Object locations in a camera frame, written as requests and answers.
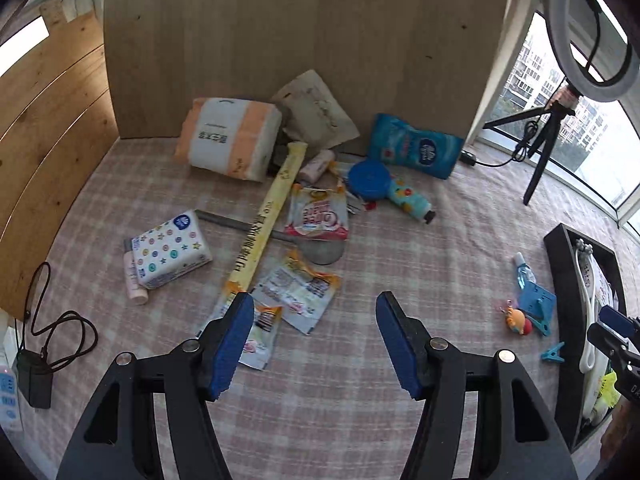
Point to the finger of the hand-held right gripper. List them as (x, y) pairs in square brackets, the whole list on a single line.
[(605, 337), (617, 319)]

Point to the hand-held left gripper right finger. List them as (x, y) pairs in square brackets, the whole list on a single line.
[(397, 345)]

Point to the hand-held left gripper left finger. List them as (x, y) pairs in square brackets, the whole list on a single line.
[(232, 345)]

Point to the small orange silver sachet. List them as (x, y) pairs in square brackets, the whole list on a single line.
[(262, 335)]

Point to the black container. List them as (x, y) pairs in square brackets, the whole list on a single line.
[(560, 285)]

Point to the large orange silver sachet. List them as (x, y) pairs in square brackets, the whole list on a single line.
[(295, 290)]

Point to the star print tissue pack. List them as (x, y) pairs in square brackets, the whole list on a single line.
[(170, 250)]

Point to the long yellow straw packet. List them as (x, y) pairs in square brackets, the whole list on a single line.
[(260, 230)]

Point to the white massage roller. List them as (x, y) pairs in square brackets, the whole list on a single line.
[(585, 280)]

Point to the blue clothes peg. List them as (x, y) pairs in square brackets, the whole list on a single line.
[(552, 352)]

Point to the pink checked tablecloth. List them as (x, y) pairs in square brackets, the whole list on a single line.
[(450, 260)]

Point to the small clear bottle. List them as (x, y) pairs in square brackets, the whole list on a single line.
[(525, 275)]

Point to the pale pink tube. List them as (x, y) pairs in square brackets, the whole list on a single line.
[(136, 290)]

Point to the red white small card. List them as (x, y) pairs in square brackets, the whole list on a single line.
[(364, 205)]

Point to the fruit print hand cream tube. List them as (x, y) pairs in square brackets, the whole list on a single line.
[(405, 195)]

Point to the red white creamer sachet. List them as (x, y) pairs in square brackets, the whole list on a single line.
[(317, 215)]

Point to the round blue tape measure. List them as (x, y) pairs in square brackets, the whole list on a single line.
[(369, 180)]

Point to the black tripod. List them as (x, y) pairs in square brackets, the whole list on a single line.
[(537, 170)]

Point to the small pink bottle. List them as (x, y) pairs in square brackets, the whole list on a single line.
[(317, 165)]

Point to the blue wet wipes pack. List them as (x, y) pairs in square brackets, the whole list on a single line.
[(415, 147)]

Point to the orange white tissue pack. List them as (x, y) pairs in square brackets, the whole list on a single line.
[(225, 140)]

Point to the white power strip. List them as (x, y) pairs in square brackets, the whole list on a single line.
[(10, 395)]

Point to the beige paper bag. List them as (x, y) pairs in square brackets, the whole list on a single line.
[(315, 110)]

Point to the wooden plank panel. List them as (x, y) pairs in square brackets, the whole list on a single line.
[(50, 160)]

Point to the upright wooden board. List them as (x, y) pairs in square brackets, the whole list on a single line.
[(300, 35)]

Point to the side window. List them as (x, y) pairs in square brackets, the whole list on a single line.
[(30, 35)]

